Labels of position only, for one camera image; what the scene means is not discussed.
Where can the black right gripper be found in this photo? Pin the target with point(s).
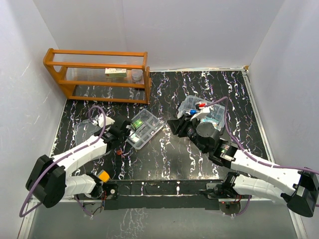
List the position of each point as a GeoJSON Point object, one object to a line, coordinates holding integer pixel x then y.
{"type": "Point", "coordinates": [179, 126]}

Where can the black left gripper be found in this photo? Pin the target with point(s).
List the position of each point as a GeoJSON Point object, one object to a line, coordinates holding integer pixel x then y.
{"type": "Point", "coordinates": [126, 135]}

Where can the small green box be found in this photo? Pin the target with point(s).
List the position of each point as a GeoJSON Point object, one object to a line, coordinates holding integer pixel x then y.
{"type": "Point", "coordinates": [137, 123]}

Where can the clear divider tray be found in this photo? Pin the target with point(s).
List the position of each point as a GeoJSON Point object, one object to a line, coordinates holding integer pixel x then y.
{"type": "Point", "coordinates": [152, 125]}

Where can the clear first aid box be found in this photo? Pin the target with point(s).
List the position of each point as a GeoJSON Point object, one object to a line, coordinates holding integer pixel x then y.
{"type": "Point", "coordinates": [216, 115]}

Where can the teal white sachet strips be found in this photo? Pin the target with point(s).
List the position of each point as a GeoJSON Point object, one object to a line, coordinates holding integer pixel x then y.
{"type": "Point", "coordinates": [134, 138]}

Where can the white blue tube bottle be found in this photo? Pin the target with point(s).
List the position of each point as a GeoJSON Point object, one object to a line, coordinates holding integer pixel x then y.
{"type": "Point", "coordinates": [192, 112]}

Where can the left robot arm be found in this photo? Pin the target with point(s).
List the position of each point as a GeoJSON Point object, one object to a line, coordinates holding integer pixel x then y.
{"type": "Point", "coordinates": [52, 178]}

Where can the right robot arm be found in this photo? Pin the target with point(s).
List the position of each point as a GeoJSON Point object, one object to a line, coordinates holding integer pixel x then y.
{"type": "Point", "coordinates": [298, 188]}

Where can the green white medicine box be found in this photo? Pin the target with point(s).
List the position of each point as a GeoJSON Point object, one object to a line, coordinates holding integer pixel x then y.
{"type": "Point", "coordinates": [115, 72]}

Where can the clear box lid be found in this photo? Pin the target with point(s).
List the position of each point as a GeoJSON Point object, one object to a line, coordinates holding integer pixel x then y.
{"type": "Point", "coordinates": [84, 132]}

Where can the orange wooden shelf rack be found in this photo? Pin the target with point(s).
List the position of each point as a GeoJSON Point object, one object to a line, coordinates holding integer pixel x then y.
{"type": "Point", "coordinates": [80, 74]}

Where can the small clear round jar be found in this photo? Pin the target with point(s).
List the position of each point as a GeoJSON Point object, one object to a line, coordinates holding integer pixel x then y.
{"type": "Point", "coordinates": [137, 75]}

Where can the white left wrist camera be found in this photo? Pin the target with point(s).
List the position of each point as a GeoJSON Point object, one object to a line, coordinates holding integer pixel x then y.
{"type": "Point", "coordinates": [102, 120]}

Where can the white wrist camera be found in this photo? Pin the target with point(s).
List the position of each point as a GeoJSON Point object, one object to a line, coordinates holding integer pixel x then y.
{"type": "Point", "coordinates": [202, 110]}
{"type": "Point", "coordinates": [102, 120]}

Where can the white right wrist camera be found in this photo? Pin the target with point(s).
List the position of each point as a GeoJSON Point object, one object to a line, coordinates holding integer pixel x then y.
{"type": "Point", "coordinates": [202, 110]}

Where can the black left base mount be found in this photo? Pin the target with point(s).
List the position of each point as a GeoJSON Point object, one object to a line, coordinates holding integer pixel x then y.
{"type": "Point", "coordinates": [109, 191]}

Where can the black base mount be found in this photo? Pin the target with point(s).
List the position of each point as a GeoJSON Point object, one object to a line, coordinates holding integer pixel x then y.
{"type": "Point", "coordinates": [218, 191]}
{"type": "Point", "coordinates": [109, 191]}

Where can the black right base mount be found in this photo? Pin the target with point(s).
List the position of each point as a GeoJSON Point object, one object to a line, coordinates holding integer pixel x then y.
{"type": "Point", "coordinates": [218, 191]}

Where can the aluminium frame rail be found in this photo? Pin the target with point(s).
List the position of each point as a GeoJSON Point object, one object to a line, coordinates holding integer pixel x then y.
{"type": "Point", "coordinates": [110, 216]}

